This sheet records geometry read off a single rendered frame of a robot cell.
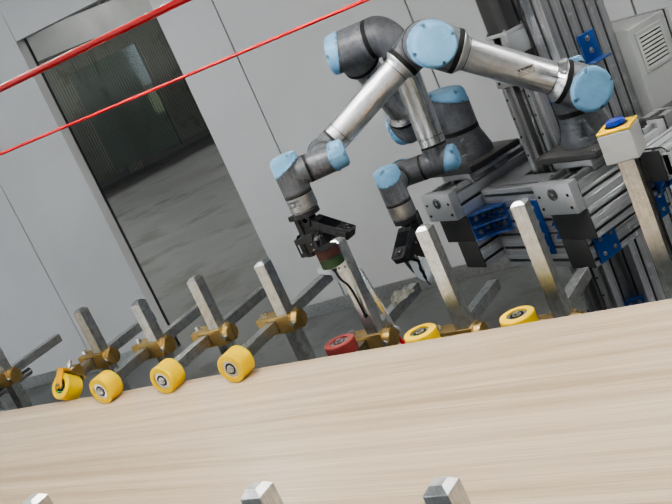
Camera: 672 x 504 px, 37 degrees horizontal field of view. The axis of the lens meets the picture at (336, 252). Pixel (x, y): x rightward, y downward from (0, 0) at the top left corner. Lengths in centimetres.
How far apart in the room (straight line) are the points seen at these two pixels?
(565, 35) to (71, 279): 437
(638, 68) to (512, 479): 179
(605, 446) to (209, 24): 422
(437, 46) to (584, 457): 123
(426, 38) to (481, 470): 120
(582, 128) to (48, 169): 425
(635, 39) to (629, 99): 18
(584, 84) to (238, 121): 323
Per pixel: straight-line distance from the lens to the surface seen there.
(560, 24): 299
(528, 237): 223
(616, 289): 316
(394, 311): 267
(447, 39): 250
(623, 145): 207
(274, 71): 537
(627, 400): 172
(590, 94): 260
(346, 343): 244
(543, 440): 169
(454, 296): 236
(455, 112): 310
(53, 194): 646
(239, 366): 250
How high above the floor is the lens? 170
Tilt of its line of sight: 14 degrees down
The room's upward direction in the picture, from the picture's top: 24 degrees counter-clockwise
